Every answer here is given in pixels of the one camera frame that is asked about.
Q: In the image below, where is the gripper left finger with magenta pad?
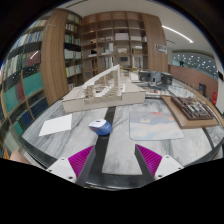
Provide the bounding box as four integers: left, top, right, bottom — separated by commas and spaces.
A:
47, 145, 96, 187

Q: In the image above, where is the white sheet of paper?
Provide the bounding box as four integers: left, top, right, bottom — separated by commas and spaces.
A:
39, 114, 72, 136

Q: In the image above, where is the white architectural building model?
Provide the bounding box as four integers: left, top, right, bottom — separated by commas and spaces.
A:
62, 65, 146, 113

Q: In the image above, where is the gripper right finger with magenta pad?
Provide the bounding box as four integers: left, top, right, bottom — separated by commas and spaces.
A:
134, 144, 183, 184

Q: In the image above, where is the left bookshelf with coloured books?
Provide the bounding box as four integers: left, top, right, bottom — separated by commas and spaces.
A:
0, 18, 48, 158

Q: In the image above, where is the wooden bookshelf wall unit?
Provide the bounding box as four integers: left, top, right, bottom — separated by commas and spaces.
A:
40, 9, 168, 104

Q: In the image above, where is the grey architectural model at back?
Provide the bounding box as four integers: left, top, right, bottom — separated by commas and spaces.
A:
139, 70, 173, 85

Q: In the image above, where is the brown architectural model on board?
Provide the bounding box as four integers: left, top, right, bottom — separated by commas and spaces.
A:
162, 95, 219, 129

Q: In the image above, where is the light patterned mouse pad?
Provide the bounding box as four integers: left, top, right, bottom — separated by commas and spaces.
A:
129, 112, 184, 141

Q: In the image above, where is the blue and white computer mouse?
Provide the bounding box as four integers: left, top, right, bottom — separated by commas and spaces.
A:
89, 119, 112, 135

